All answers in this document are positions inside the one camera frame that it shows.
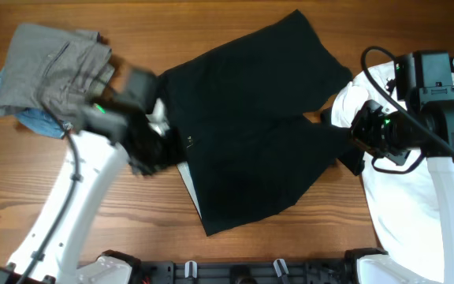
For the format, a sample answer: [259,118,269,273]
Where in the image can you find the black shorts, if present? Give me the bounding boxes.
[158,11,363,235]

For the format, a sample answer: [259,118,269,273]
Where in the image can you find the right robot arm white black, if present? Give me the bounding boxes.
[349,100,454,283]

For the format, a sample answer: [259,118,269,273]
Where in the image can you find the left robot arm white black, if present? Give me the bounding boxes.
[0,103,169,283]

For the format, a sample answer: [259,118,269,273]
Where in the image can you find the white t-shirt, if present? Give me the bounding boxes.
[331,59,454,282]

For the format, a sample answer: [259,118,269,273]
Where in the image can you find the folded blue jeans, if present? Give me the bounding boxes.
[0,68,73,139]

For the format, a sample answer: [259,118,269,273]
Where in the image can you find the folded grey trousers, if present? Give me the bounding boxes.
[0,24,113,122]

